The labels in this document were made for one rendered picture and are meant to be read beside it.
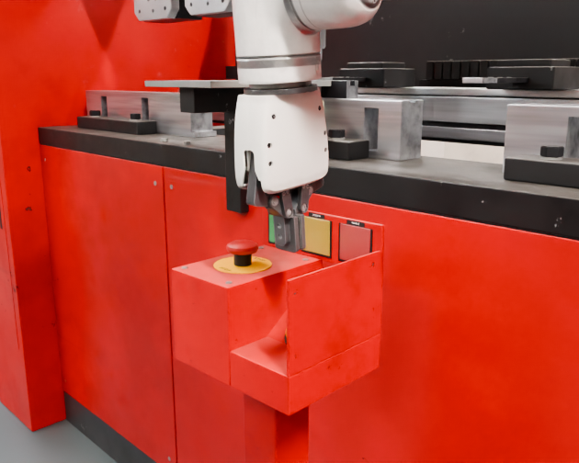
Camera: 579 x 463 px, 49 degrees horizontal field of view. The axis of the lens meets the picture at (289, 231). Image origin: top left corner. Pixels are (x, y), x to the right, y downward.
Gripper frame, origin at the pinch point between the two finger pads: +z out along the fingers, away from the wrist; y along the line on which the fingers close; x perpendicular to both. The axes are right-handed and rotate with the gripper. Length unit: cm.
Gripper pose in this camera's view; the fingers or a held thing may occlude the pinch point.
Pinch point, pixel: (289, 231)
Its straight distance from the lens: 68.4
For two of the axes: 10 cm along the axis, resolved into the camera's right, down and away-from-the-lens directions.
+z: 0.6, 9.5, 3.0
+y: -6.9, 2.5, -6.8
